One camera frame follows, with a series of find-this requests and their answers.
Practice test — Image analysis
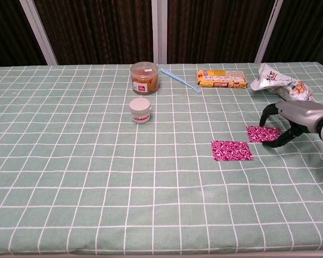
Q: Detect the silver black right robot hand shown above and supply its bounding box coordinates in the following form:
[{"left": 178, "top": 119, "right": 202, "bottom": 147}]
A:
[{"left": 259, "top": 101, "right": 323, "bottom": 148}]

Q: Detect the pink patterned square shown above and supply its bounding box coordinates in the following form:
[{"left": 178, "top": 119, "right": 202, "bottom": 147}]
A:
[
  {"left": 246, "top": 125, "right": 283, "bottom": 144},
  {"left": 211, "top": 140, "right": 255, "bottom": 162}
]

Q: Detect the crumpled white snack bag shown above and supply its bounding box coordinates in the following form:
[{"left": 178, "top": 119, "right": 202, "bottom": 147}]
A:
[{"left": 249, "top": 62, "right": 313, "bottom": 102}]

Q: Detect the dark ribbed partition panel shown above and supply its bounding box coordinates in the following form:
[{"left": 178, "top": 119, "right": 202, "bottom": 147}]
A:
[
  {"left": 0, "top": 0, "right": 48, "bottom": 68},
  {"left": 33, "top": 0, "right": 154, "bottom": 66},
  {"left": 166, "top": 0, "right": 276, "bottom": 65},
  {"left": 263, "top": 0, "right": 323, "bottom": 71}
]

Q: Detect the yellow biscuit pack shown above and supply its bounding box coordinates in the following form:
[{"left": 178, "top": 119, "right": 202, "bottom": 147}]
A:
[{"left": 196, "top": 69, "right": 248, "bottom": 89}]

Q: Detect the light blue plastic stick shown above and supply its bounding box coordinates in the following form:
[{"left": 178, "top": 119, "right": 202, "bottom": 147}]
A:
[{"left": 160, "top": 67, "right": 202, "bottom": 94}]

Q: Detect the clear jar with brown snacks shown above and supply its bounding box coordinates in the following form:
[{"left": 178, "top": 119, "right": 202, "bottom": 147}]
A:
[{"left": 130, "top": 61, "right": 160, "bottom": 95}]

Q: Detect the small white lidded jar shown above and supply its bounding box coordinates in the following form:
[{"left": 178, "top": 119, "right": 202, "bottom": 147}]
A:
[{"left": 129, "top": 97, "right": 152, "bottom": 125}]

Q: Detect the green checked tablecloth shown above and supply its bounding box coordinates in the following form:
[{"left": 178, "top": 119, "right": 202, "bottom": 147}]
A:
[{"left": 0, "top": 62, "right": 323, "bottom": 256}]

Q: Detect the white partition frame post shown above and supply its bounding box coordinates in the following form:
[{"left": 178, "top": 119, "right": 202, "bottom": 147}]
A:
[
  {"left": 18, "top": 0, "right": 59, "bottom": 66},
  {"left": 254, "top": 0, "right": 284, "bottom": 64},
  {"left": 151, "top": 0, "right": 168, "bottom": 65}
]

